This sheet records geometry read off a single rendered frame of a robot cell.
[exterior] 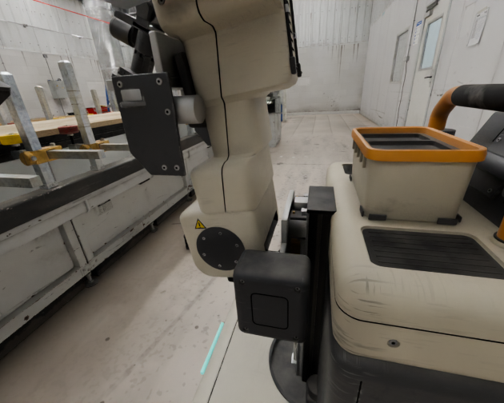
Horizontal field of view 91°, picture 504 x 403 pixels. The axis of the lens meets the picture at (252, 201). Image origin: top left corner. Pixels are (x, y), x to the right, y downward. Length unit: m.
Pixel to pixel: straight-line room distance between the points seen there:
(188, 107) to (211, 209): 0.18
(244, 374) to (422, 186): 0.67
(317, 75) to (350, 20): 1.98
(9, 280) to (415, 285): 1.51
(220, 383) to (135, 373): 0.53
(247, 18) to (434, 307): 0.43
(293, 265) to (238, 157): 0.21
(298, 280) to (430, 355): 0.17
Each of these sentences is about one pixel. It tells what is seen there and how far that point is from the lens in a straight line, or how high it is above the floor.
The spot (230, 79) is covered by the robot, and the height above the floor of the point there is 1.03.
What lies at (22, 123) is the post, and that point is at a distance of 1.24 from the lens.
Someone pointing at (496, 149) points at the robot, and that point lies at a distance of 0.61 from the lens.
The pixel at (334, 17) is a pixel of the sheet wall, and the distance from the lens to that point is 11.30.
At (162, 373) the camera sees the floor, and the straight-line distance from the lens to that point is 1.26.
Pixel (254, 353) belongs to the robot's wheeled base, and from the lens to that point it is 0.89.
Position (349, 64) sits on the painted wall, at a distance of 11.14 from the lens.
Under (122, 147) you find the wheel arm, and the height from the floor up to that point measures 0.80.
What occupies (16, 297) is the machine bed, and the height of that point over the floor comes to 0.22.
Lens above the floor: 1.01
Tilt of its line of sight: 24 degrees down
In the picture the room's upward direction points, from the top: 3 degrees counter-clockwise
